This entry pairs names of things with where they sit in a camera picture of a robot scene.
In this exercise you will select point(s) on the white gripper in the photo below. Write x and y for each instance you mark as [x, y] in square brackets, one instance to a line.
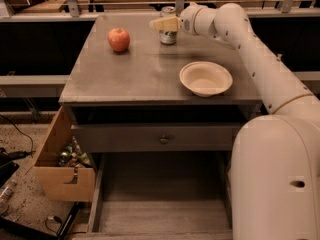
[187, 20]

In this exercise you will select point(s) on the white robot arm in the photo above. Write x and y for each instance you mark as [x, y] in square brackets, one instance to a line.
[275, 163]

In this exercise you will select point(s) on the grey wooden drawer cabinet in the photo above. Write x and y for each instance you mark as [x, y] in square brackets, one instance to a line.
[142, 86]

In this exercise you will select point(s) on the closed grey top drawer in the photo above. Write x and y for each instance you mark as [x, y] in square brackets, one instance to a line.
[102, 138]

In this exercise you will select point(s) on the open grey middle drawer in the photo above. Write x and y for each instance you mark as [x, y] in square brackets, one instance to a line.
[160, 196]

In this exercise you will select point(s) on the red apple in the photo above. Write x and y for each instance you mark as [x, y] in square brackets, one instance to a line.
[119, 39]

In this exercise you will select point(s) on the white paper bowl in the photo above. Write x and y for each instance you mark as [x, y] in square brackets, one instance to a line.
[205, 79]

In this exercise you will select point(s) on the cardboard box with items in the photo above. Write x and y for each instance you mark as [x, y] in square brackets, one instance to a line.
[60, 178]

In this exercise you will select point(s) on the black equipment on floor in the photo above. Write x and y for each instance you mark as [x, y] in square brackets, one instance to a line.
[7, 167]

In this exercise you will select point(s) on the metal shelf rail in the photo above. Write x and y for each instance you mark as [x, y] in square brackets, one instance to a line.
[133, 4]

